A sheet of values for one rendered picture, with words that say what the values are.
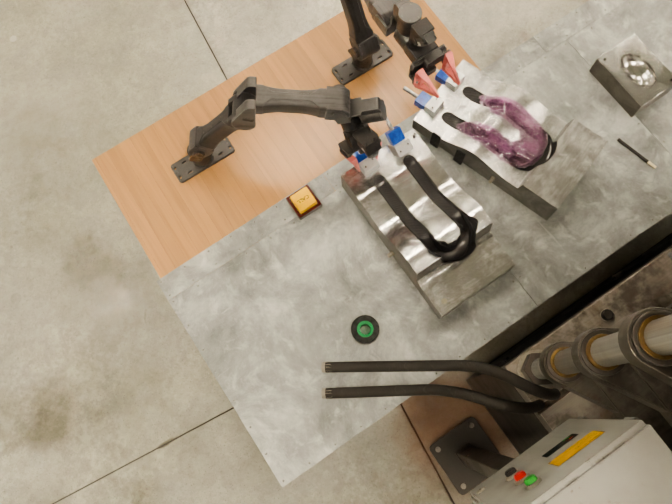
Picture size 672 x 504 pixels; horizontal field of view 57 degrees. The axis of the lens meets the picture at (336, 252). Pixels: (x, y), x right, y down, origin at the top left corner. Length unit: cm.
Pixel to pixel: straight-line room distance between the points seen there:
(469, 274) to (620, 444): 76
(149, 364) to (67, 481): 55
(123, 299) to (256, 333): 111
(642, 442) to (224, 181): 135
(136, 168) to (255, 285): 55
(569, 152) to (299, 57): 90
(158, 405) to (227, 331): 94
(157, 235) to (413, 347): 84
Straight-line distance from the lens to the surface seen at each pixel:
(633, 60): 219
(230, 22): 323
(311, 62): 211
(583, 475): 117
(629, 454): 120
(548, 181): 187
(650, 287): 201
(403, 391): 172
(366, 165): 180
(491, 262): 181
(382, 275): 183
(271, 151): 198
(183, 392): 269
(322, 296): 182
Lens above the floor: 258
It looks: 75 degrees down
